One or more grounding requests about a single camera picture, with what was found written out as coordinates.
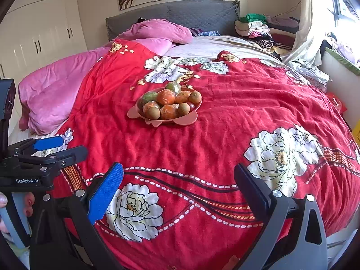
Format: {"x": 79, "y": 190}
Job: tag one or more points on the brown longan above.
{"x": 154, "y": 114}
{"x": 184, "y": 108}
{"x": 195, "y": 97}

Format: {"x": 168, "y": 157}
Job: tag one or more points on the small green fruit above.
{"x": 173, "y": 86}

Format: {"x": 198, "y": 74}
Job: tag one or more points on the crumpled grey white cloth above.
{"x": 308, "y": 70}

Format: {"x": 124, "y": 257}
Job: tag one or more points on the pile of folded clothes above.
{"x": 258, "y": 31}

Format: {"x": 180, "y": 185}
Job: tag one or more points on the pink quilt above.
{"x": 56, "y": 90}

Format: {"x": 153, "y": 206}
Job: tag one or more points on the red floral blanket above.
{"x": 225, "y": 135}

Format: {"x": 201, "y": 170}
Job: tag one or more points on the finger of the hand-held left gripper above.
{"x": 47, "y": 143}
{"x": 71, "y": 156}

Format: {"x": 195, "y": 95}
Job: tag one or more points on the orange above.
{"x": 166, "y": 97}
{"x": 148, "y": 106}
{"x": 182, "y": 97}
{"x": 168, "y": 112}

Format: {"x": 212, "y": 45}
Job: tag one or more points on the white wardrobe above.
{"x": 39, "y": 22}

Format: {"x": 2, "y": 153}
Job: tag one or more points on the blue floral pillow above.
{"x": 205, "y": 32}

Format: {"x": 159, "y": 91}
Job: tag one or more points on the yellow bag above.
{"x": 356, "y": 133}

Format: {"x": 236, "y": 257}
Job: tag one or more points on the heap of clothes on sill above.
{"x": 339, "y": 46}

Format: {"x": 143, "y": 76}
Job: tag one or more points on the white curtain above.
{"x": 306, "y": 22}

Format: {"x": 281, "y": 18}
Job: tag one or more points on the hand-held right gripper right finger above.
{"x": 253, "y": 192}

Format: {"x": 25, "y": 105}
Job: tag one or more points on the large green fruit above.
{"x": 148, "y": 97}

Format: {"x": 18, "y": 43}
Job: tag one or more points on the green sill cushion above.
{"x": 346, "y": 63}

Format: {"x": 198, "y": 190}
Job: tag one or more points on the grey padded headboard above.
{"x": 180, "y": 12}

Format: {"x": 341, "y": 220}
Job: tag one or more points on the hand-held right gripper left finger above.
{"x": 105, "y": 194}

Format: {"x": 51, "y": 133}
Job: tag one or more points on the red packet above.
{"x": 336, "y": 101}

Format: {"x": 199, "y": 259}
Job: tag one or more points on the person's left hand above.
{"x": 29, "y": 205}

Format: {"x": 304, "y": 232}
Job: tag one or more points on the pink plate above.
{"x": 133, "y": 114}

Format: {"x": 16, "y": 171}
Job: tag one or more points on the beige bed sheet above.
{"x": 208, "y": 46}

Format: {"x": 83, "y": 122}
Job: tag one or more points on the window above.
{"x": 344, "y": 2}

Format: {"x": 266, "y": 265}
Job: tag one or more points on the red tomato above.
{"x": 193, "y": 107}

